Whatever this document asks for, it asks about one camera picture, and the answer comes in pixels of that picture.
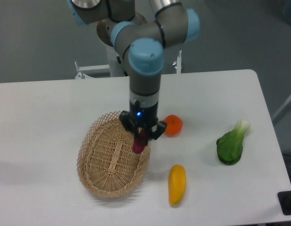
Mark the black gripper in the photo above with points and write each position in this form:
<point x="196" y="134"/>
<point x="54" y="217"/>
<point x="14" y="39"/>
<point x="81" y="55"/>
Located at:
<point x="139" y="117"/>

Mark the purple sweet potato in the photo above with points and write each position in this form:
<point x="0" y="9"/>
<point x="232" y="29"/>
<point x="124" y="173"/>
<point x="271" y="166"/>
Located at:
<point x="139" y="144"/>

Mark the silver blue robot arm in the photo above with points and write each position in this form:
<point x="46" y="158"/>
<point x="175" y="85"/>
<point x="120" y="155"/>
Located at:
<point x="141" y="51"/>

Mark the woven wicker basket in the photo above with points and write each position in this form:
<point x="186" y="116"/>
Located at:
<point x="106" y="165"/>

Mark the orange tangerine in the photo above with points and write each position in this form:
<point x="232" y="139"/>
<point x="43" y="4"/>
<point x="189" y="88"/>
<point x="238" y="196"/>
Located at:
<point x="174" y="125"/>

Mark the green bok choy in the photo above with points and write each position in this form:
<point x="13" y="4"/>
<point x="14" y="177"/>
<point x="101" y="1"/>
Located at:
<point x="230" y="145"/>

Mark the black device at table edge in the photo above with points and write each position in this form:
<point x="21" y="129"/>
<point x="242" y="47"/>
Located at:
<point x="285" y="202"/>

